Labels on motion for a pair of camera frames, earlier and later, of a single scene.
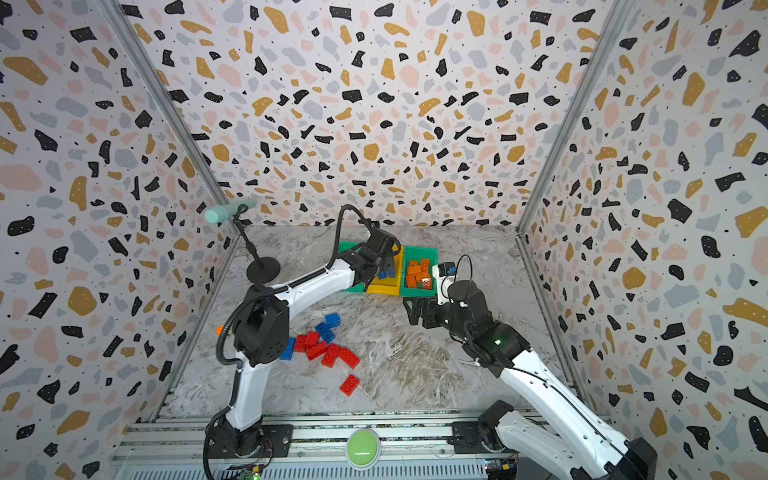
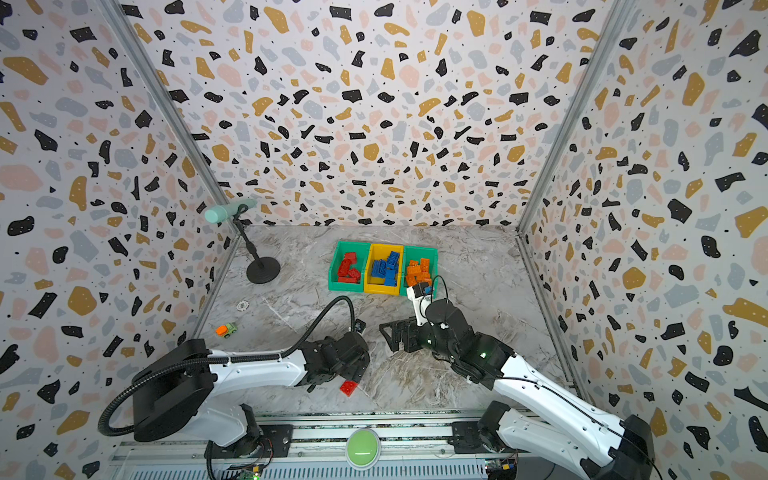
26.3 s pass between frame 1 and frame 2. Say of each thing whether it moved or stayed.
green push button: stayed
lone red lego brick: stayed
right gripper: moved
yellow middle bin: stayed
